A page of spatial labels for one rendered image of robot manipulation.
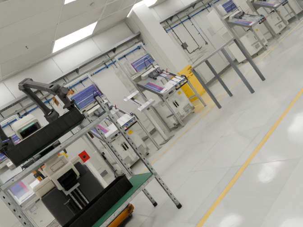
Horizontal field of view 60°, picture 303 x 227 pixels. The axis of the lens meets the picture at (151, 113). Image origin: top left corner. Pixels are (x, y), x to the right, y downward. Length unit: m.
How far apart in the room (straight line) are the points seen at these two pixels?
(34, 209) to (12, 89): 2.94
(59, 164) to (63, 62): 4.39
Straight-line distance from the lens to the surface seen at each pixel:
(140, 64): 5.50
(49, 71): 6.57
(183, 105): 5.48
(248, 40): 7.74
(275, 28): 8.99
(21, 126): 2.57
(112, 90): 6.74
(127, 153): 4.68
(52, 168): 2.60
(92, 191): 2.92
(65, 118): 2.06
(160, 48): 7.29
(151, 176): 2.06
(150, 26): 7.46
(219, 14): 7.84
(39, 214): 4.35
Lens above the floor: 0.85
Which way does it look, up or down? 3 degrees down
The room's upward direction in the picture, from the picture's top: 37 degrees counter-clockwise
